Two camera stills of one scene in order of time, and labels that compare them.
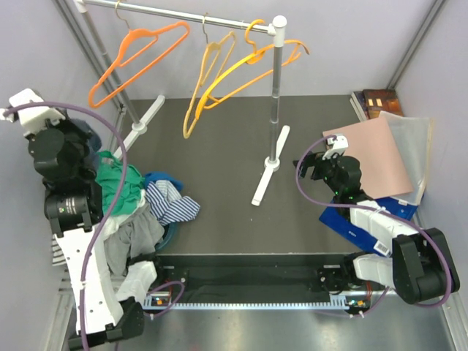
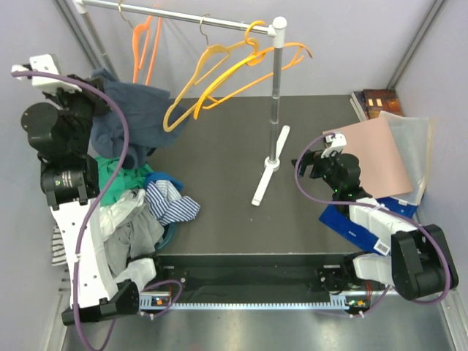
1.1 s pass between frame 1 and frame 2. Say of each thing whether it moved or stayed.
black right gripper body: stayed
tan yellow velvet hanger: moved
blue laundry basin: stayed
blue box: stayed
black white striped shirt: stayed
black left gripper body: moved
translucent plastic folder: stayed
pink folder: stayed
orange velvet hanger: moved
